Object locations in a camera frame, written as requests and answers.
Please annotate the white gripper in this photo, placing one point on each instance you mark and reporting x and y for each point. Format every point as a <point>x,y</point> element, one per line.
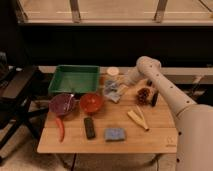
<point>124,80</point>

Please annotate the light blue towel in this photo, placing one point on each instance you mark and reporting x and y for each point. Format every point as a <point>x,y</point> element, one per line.
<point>110,91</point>

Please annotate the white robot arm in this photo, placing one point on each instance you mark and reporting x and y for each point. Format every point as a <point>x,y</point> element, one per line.
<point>194,122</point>

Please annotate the small dark object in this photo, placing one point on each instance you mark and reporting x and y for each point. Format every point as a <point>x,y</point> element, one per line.
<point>149,83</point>

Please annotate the brown pine cone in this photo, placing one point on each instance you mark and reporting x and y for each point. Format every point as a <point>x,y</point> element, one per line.
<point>142,96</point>

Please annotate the clear jar white lid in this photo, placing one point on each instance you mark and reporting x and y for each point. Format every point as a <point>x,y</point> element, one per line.
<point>112,73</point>

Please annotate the black brush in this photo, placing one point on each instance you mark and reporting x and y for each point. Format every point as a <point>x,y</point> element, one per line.
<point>154,99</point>

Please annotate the red bowl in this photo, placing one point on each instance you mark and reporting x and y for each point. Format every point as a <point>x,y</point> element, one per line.
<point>91,103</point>

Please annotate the blue sponge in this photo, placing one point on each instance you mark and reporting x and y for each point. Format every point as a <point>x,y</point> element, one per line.
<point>114,134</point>

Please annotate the green plastic tray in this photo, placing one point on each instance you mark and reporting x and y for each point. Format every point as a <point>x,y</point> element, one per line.
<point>75,78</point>

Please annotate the black remote control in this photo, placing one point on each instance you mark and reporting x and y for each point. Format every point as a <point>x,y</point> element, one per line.
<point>89,128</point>

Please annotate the metal spoon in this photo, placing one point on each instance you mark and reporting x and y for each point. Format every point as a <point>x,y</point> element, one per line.
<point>68,105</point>

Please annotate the purple bowl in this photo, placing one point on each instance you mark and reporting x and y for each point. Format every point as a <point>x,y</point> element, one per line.
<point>56,106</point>

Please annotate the red chili pepper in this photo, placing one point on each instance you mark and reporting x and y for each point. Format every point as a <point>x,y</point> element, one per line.
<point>60,125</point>

